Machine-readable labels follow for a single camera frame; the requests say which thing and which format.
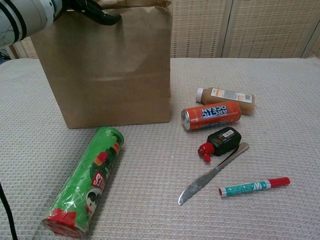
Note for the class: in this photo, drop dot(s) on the woven bamboo folding screen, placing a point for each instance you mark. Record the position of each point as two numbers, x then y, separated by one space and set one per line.
225 30

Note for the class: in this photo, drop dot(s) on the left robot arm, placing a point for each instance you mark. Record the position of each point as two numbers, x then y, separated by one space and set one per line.
30 17

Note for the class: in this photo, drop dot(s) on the red capped marker pen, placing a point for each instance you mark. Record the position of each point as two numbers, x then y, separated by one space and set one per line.
250 187

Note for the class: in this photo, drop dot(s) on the brown paper shopping bag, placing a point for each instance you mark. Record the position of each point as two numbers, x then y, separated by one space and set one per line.
112 75

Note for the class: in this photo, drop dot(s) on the brown juice bottle white cap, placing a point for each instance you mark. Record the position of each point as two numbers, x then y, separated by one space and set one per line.
215 98

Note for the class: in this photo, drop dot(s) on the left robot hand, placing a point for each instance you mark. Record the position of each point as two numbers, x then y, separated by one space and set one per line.
95 11

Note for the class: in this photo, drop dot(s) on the white woven tablecloth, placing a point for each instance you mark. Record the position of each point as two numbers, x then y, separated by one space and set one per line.
150 162

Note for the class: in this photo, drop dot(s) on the black bottle red cap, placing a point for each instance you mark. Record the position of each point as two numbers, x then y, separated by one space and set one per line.
225 141

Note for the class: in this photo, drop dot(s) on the metal table knife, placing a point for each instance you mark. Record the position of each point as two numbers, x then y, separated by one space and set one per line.
200 181

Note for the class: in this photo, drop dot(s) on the green chips can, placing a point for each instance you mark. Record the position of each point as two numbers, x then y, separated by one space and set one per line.
87 180

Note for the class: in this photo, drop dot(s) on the orange soda can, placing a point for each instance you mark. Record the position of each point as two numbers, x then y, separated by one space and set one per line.
212 116

